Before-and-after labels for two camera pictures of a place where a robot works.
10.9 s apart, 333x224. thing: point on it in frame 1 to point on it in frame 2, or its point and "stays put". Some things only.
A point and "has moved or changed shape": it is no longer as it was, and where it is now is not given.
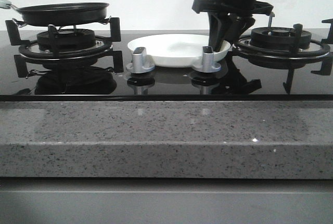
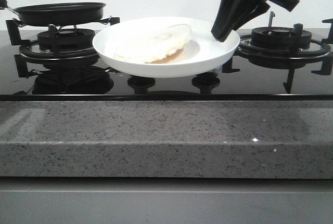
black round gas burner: [278, 38] stays put
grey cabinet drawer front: [166, 200] stays put
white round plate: [173, 50] has moved or changed shape
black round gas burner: [67, 39] stays put
